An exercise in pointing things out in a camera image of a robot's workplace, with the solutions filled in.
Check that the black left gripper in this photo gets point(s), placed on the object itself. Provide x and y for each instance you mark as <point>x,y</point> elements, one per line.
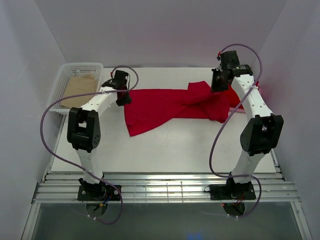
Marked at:
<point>127,100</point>

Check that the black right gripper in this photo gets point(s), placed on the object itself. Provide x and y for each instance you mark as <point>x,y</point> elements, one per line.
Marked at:
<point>214,86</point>

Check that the red t shirt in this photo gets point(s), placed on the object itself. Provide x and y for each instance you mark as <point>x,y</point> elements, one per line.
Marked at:
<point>232,97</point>
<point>151,108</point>

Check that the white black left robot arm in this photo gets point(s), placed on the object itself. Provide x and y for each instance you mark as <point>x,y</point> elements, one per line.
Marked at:
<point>84,130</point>

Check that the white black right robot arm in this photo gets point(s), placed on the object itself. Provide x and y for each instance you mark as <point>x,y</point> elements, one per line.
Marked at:
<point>260,135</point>

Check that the dark blue label sticker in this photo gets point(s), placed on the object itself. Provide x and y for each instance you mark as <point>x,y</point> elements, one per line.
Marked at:
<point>237,69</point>

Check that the folded red t shirt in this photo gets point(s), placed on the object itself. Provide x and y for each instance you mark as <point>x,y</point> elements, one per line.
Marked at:
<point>232,97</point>

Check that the beige t shirt in basket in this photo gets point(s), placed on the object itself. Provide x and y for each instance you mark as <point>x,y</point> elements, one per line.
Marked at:
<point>79,85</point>

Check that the white plastic basket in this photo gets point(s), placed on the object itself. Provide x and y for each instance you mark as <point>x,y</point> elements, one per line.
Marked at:
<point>68,70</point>

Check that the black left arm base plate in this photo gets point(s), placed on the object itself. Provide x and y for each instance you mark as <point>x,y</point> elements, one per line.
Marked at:
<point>106,193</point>

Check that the aluminium table edge rail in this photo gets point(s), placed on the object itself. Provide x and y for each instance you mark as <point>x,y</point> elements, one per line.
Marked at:
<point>61,187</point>

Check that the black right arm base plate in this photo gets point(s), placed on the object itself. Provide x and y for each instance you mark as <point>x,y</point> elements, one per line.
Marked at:
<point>239,191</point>

